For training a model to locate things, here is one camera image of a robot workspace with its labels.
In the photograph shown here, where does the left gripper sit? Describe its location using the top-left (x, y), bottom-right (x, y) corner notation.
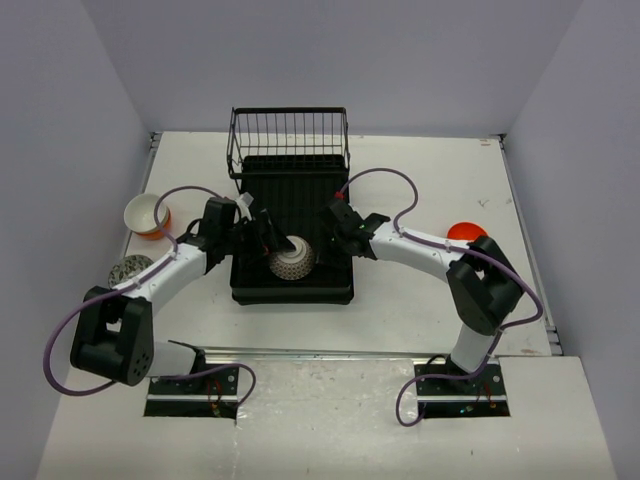
top-left (221, 209), bottom-right (294, 270)

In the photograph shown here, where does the brown patterned white bowl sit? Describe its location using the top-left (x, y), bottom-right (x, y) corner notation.
top-left (269, 235), bottom-right (316, 281)

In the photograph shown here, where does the orange plastic bowl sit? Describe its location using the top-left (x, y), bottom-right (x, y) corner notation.
top-left (138, 210), bottom-right (172, 241)
top-left (446, 222), bottom-right (488, 242)

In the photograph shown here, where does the beige ceramic bowl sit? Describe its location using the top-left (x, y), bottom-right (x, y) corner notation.
top-left (123, 193), bottom-right (159, 235)

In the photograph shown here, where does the pink floral ceramic bowl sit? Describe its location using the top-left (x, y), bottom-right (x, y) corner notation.
top-left (107, 254), bottom-right (154, 289)

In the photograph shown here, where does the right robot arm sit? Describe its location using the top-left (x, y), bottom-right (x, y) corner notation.
top-left (320, 198), bottom-right (524, 393)

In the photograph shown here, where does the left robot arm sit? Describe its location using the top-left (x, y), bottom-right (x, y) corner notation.
top-left (70, 198), bottom-right (305, 393)

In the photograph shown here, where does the black dish rack tray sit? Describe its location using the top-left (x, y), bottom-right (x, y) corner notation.
top-left (230, 171), bottom-right (354, 305)

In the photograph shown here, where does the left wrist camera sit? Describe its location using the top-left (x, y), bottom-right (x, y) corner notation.
top-left (235, 192), bottom-right (254, 220)

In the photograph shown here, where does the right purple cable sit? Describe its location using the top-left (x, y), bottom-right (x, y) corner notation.
top-left (337, 167), bottom-right (545, 371)

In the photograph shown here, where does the black wire basket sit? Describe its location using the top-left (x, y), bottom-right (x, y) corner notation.
top-left (226, 106), bottom-right (351, 180)

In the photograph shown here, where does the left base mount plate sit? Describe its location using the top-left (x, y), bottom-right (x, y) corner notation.
top-left (144, 368), bottom-right (239, 420)

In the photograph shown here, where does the base mount plate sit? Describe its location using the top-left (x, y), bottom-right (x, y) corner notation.
top-left (144, 368), bottom-right (239, 420)
top-left (416, 361), bottom-right (510, 419)

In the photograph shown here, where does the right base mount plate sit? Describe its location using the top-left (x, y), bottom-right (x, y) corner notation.
top-left (416, 361), bottom-right (510, 419)

